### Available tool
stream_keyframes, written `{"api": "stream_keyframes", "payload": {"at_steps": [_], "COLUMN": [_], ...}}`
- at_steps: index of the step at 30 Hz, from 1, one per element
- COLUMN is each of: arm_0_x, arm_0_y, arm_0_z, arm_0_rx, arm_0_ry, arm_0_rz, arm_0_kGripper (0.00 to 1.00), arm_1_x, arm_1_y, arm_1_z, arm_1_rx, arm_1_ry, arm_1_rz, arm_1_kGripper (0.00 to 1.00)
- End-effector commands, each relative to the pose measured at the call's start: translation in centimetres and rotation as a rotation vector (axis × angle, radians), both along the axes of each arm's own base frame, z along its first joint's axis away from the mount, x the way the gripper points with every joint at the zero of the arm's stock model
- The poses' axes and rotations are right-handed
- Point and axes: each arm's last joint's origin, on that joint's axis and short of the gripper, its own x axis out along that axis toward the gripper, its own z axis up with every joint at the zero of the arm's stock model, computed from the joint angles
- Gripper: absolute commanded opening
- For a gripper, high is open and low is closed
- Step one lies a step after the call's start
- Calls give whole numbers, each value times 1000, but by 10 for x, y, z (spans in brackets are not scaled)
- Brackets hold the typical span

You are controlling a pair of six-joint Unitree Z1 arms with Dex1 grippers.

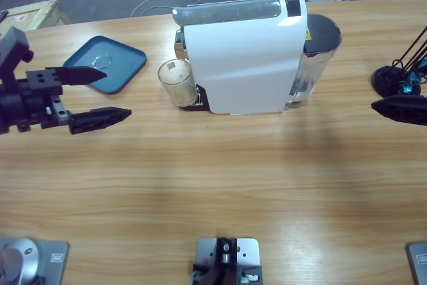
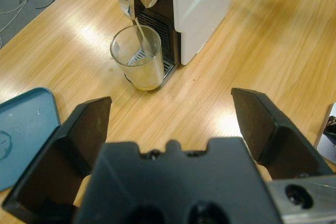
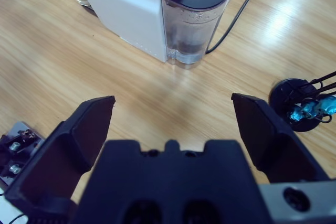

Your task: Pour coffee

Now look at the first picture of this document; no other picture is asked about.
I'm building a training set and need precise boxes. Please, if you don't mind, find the clear drinking glass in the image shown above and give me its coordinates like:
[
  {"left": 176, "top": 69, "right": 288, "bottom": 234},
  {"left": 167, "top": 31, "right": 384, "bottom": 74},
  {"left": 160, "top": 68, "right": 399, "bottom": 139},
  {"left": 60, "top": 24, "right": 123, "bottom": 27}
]
[{"left": 157, "top": 58, "right": 198, "bottom": 106}]

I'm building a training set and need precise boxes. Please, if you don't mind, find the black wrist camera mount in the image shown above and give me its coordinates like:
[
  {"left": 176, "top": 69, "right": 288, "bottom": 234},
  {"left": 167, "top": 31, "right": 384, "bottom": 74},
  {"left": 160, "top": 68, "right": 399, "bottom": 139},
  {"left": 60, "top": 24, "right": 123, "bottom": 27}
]
[{"left": 0, "top": 26, "right": 35, "bottom": 81}]

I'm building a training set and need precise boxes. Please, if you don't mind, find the clear water tank black lid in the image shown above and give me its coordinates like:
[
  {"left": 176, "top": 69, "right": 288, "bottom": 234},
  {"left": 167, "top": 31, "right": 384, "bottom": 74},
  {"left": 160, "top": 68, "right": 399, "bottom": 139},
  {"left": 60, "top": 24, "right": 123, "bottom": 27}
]
[{"left": 286, "top": 13, "right": 343, "bottom": 109}]

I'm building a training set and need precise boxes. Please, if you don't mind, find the wooden crate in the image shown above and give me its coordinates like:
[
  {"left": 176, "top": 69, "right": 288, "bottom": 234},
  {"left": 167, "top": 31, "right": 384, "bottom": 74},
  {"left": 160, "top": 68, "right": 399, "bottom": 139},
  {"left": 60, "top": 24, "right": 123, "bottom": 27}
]
[{"left": 0, "top": 0, "right": 73, "bottom": 52}]

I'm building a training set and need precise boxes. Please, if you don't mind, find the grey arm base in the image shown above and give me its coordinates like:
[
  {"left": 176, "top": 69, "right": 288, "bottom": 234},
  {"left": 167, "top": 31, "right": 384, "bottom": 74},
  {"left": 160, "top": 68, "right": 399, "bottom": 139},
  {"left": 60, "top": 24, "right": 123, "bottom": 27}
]
[
  {"left": 405, "top": 242, "right": 427, "bottom": 285},
  {"left": 0, "top": 237, "right": 70, "bottom": 285}
]

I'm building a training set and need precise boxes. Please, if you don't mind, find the black capsule holder stand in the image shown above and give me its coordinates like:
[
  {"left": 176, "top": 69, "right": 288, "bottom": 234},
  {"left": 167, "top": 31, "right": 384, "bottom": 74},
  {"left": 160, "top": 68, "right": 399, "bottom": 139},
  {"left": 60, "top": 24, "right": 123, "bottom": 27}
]
[{"left": 372, "top": 24, "right": 427, "bottom": 99}]

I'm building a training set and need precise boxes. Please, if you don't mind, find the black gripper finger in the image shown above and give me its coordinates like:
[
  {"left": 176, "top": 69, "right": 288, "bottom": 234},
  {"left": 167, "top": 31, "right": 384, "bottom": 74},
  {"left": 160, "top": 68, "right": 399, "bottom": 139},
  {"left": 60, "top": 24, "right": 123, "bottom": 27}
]
[
  {"left": 371, "top": 105, "right": 427, "bottom": 128},
  {"left": 371, "top": 95, "right": 427, "bottom": 111}
]

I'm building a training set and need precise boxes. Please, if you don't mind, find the white capsule coffee machine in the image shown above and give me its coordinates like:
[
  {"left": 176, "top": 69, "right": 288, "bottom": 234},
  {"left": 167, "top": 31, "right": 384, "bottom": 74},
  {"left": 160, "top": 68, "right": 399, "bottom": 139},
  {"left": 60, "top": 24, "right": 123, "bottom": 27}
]
[{"left": 172, "top": 0, "right": 310, "bottom": 115}]

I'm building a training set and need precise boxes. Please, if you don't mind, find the silver coffee machine lever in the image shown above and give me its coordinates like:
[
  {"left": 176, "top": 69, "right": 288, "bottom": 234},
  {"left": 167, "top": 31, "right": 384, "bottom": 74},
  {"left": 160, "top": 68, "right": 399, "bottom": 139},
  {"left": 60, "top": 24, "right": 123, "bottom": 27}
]
[{"left": 172, "top": 0, "right": 288, "bottom": 27}]

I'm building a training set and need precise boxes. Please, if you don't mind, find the blue square plastic tray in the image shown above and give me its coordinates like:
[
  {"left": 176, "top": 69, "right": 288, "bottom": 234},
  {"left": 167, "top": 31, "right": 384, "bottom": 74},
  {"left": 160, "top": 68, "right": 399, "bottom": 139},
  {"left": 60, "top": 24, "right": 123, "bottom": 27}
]
[{"left": 63, "top": 35, "right": 148, "bottom": 95}]

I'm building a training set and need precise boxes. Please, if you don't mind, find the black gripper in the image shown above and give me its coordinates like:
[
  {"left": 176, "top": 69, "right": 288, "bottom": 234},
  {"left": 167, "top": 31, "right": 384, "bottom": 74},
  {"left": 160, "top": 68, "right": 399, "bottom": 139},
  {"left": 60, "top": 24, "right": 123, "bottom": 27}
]
[{"left": 0, "top": 65, "right": 133, "bottom": 135}]

